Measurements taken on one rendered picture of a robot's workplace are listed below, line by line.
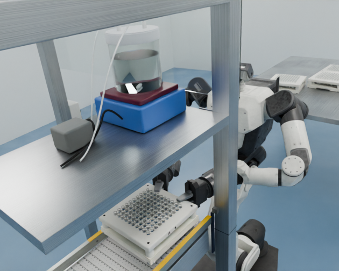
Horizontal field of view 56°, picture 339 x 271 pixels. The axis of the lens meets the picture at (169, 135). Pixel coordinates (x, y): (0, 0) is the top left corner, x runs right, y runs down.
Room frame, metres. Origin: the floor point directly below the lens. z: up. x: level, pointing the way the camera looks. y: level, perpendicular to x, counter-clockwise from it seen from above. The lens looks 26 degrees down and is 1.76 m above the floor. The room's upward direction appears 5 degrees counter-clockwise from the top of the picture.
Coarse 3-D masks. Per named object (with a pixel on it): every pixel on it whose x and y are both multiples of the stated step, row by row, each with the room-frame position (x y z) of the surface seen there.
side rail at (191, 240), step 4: (208, 220) 0.88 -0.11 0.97; (204, 224) 0.86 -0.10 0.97; (208, 224) 0.88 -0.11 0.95; (204, 228) 0.86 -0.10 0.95; (196, 232) 0.82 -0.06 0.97; (200, 232) 0.84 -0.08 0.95; (196, 236) 0.82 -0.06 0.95; (188, 240) 0.79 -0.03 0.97; (192, 240) 0.81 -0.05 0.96; (188, 244) 0.79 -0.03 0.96; (184, 248) 0.77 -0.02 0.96; (180, 252) 0.76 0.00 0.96; (176, 256) 0.74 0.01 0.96; (172, 260) 0.72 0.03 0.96; (168, 264) 0.71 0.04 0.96; (172, 264) 0.72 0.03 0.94; (164, 268) 0.70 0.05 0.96
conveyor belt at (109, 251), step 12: (192, 228) 0.88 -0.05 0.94; (108, 240) 0.86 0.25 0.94; (180, 240) 0.83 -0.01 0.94; (96, 252) 0.81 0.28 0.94; (108, 252) 0.80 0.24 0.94; (120, 252) 0.80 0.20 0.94; (168, 252) 0.78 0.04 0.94; (84, 264) 0.76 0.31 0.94; (96, 264) 0.76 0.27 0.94; (108, 264) 0.75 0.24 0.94; (120, 264) 0.75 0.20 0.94; (132, 264) 0.74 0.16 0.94; (144, 264) 0.74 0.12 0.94; (156, 264) 0.73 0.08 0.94
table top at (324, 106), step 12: (288, 60) 3.25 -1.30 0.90; (300, 60) 3.21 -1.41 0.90; (312, 60) 3.17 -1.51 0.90; (324, 60) 3.13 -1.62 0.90; (336, 60) 3.09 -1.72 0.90; (264, 72) 2.90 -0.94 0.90; (276, 72) 2.87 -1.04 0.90; (288, 72) 2.84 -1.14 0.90; (300, 72) 2.80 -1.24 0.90; (312, 72) 2.77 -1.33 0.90; (300, 96) 2.20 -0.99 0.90; (312, 96) 2.18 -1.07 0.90; (324, 96) 2.16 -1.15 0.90; (336, 96) 2.14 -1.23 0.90; (312, 108) 1.96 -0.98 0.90; (324, 108) 1.94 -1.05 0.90; (336, 108) 1.93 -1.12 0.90; (324, 120) 1.80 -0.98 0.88; (336, 120) 1.76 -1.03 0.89
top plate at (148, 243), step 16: (160, 192) 0.96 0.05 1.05; (112, 208) 0.90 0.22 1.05; (128, 208) 0.89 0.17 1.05; (160, 208) 0.87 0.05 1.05; (192, 208) 0.86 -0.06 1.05; (112, 224) 0.81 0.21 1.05; (128, 224) 0.81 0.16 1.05; (176, 224) 0.79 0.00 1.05; (144, 240) 0.73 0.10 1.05; (160, 240) 0.73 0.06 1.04
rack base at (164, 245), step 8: (184, 224) 0.83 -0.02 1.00; (192, 224) 0.85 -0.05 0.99; (104, 232) 0.85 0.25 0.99; (112, 232) 0.83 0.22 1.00; (176, 232) 0.80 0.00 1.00; (184, 232) 0.81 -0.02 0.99; (120, 240) 0.79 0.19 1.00; (128, 240) 0.78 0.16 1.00; (168, 240) 0.77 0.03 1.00; (176, 240) 0.78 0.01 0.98; (128, 248) 0.76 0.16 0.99; (136, 248) 0.74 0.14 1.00; (160, 248) 0.74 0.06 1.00; (168, 248) 0.75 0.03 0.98; (144, 256) 0.71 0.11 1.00; (152, 256) 0.71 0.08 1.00
